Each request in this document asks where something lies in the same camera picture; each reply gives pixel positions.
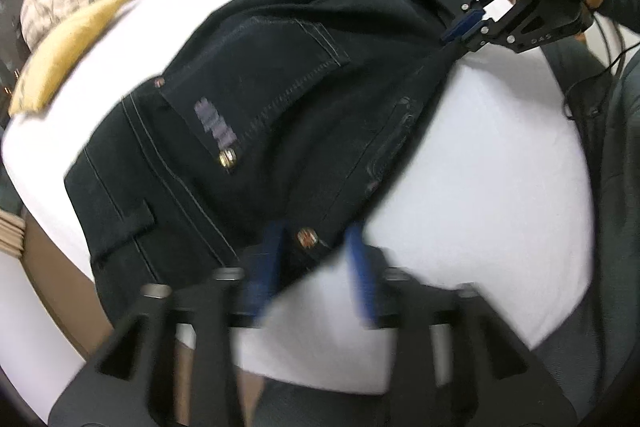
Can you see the black pants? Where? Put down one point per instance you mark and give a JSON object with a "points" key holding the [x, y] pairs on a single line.
{"points": [[250, 107]]}

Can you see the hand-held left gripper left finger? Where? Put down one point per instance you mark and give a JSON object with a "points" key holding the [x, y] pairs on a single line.
{"points": [[272, 257]]}

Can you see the brown bed frame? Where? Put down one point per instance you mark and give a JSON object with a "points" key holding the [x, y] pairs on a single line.
{"points": [[55, 287]]}

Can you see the person's grey clothing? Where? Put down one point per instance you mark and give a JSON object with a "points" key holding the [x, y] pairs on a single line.
{"points": [[620, 207]]}

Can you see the white bed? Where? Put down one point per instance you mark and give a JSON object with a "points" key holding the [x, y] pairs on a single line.
{"points": [[500, 157]]}

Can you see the yellow pillow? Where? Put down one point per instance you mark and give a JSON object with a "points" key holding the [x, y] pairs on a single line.
{"points": [[65, 52]]}

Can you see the beige quilted jacket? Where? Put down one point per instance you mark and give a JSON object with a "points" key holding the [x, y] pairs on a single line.
{"points": [[50, 4]]}

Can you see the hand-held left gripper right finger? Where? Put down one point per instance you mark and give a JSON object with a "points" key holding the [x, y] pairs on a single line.
{"points": [[362, 277]]}

